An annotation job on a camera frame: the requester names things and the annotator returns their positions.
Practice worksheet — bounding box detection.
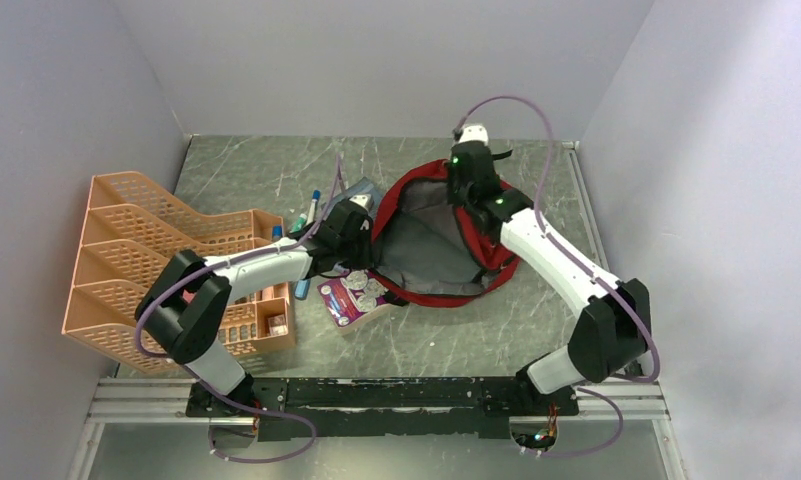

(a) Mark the purple sticker book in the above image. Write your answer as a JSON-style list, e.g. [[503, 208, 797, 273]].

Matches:
[[317, 271, 400, 335]]

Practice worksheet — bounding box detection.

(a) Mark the red student backpack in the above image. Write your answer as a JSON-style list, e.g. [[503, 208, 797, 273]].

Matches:
[[368, 159, 520, 308]]

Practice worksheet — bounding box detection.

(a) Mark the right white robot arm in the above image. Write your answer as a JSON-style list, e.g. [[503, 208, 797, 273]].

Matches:
[[445, 125, 658, 414]]

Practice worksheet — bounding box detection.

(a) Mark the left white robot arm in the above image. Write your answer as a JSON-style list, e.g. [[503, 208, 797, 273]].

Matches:
[[135, 194, 373, 416]]

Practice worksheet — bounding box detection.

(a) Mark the blue tipped white marker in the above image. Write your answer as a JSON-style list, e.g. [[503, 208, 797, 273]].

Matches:
[[306, 190, 321, 224]]

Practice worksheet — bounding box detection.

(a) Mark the dark blue notebook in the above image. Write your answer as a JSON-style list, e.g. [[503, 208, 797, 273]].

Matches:
[[345, 177, 383, 210]]

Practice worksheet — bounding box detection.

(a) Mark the blue utility knife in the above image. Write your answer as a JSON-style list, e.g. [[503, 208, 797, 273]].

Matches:
[[293, 279, 311, 300]]

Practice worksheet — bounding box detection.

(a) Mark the small pink box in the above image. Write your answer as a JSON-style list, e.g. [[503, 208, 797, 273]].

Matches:
[[266, 315, 288, 336]]

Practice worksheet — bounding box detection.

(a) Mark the orange plastic file organizer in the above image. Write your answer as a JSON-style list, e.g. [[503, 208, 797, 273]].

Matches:
[[61, 171, 284, 374]]

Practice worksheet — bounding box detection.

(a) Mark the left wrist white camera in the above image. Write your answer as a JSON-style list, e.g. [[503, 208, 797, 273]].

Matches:
[[348, 194, 374, 211]]

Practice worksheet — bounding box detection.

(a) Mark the wrist white camera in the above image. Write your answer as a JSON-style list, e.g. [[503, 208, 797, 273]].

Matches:
[[453, 124, 490, 145], [348, 194, 374, 211]]

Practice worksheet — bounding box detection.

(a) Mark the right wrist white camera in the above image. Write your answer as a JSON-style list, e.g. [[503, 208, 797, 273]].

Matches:
[[453, 124, 490, 145]]

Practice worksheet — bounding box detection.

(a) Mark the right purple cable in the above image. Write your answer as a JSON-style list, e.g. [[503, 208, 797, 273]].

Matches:
[[452, 95, 661, 460]]

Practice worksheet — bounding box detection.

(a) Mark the purple cable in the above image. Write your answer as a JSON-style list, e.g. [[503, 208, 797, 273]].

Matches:
[[133, 153, 346, 464], [452, 95, 661, 460]]

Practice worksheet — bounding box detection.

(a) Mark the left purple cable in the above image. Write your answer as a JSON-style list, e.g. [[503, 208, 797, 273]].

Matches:
[[133, 153, 346, 464]]

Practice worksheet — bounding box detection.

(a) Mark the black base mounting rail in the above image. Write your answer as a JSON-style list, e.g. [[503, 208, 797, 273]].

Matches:
[[185, 376, 579, 441]]

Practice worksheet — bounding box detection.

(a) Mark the aluminium frame rail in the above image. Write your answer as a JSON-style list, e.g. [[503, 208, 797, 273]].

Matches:
[[68, 378, 688, 479]]

